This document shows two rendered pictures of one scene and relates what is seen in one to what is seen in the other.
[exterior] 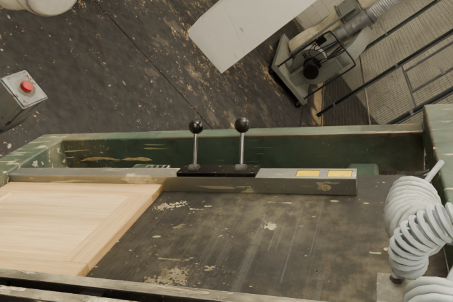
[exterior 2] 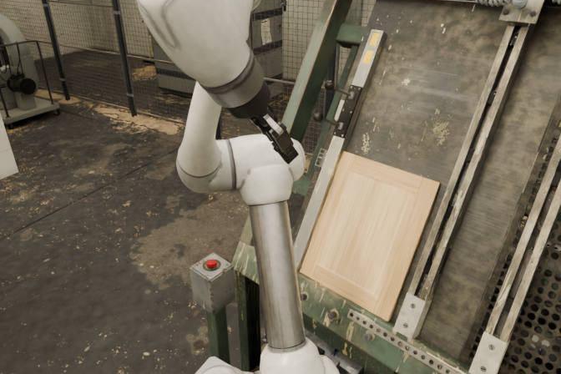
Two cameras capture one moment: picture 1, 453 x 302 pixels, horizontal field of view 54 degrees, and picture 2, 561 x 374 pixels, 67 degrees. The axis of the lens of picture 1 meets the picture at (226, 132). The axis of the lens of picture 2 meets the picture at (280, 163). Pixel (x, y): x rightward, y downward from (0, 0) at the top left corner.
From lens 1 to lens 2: 1.12 m
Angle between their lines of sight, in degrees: 37
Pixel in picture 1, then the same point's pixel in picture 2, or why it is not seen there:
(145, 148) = not seen: hidden behind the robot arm
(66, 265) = (422, 189)
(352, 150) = (332, 33)
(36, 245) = (394, 217)
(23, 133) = (129, 343)
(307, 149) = (321, 61)
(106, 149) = not seen: hidden behind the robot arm
